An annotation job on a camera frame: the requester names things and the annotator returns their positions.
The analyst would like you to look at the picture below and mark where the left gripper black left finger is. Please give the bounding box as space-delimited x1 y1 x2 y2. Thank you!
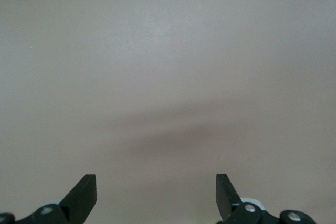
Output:
15 174 97 224

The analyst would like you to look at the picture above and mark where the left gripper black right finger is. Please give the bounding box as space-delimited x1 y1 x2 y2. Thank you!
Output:
216 173 280 224

